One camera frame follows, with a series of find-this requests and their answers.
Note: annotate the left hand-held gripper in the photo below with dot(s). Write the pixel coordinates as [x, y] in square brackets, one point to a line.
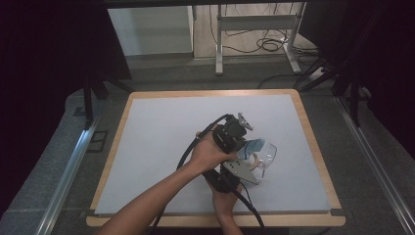
[230, 133]

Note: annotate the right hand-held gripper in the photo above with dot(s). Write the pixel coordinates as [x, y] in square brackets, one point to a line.
[239, 169]

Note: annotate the white and blue pouch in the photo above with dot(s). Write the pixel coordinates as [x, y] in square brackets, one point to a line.
[254, 145]

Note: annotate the clear glass pitcher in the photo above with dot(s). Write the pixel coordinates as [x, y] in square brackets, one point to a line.
[269, 155]

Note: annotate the person's right hand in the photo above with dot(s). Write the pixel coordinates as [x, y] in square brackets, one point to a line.
[225, 202]

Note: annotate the white table mat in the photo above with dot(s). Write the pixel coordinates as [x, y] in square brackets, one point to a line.
[156, 130]

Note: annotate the white power strip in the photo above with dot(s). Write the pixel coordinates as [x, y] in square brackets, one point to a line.
[316, 73]

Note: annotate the black tripod stand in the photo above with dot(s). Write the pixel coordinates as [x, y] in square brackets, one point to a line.
[354, 98]
[88, 98]

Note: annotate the white cabinet panel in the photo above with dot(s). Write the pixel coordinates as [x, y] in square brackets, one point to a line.
[150, 31]

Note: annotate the dark curtain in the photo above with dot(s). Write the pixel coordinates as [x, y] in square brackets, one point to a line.
[388, 65]
[42, 81]

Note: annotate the white metal desk frame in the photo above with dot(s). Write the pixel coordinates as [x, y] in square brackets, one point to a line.
[254, 23]

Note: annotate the aluminium rail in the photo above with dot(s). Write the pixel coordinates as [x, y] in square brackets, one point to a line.
[375, 166]
[65, 182]

